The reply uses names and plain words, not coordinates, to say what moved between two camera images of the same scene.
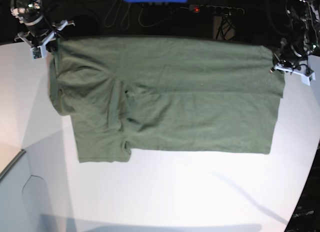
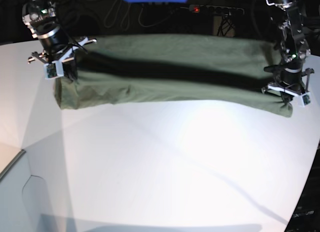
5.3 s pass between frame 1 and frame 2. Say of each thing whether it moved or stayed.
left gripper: moved
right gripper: moved
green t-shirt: moved
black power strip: stayed
